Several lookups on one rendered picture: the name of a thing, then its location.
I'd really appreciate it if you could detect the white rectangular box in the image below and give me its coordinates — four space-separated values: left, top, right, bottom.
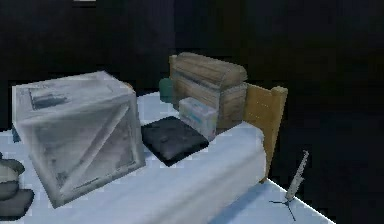
178 97 219 142

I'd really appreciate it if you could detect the brown wooden chest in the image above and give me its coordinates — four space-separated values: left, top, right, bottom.
171 51 249 135

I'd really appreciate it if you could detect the black pillow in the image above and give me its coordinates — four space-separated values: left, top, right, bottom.
140 115 210 168

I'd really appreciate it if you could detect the green round object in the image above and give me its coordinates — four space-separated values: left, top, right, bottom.
158 77 174 104

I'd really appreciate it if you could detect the bed with white sheet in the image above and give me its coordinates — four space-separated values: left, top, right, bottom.
0 54 289 224

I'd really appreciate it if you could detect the grey wooden crate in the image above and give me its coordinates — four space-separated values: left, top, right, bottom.
11 70 147 209

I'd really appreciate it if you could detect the grey stick on black stand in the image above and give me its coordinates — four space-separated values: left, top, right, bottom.
269 149 310 222

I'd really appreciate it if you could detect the grey and white lumpy object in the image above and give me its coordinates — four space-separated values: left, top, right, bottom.
0 152 36 222

